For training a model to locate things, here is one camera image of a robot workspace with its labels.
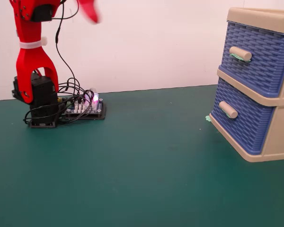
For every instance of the beige plastic drawer cabinet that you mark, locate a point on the beige plastic drawer cabinet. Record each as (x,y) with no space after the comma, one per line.
(281,132)

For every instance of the motor controller circuit board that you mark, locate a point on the motor controller circuit board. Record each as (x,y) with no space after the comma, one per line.
(85,111)

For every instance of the red fixed gripper finger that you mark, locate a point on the red fixed gripper finger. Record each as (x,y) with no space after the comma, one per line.
(91,11)

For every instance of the white zip tie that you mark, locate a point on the white zip tie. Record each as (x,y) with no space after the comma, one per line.
(30,45)

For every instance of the blue wicker-pattern drawer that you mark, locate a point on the blue wicker-pattern drawer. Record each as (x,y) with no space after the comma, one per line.
(262,59)
(246,123)

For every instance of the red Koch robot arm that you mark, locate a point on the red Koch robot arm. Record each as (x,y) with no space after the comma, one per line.
(29,59)

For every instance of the mint green putty blob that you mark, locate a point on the mint green putty blob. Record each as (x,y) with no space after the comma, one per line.
(227,115)
(208,118)
(237,57)

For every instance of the green desk mat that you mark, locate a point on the green desk mat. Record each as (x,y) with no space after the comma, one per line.
(132,177)

